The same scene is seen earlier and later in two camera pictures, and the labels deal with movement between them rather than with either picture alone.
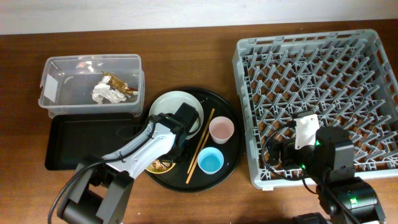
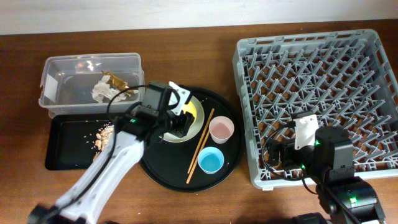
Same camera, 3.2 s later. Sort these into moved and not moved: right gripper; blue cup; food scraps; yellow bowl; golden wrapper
Moved: yellow bowl; food scraps
Not moved: right gripper; golden wrapper; blue cup
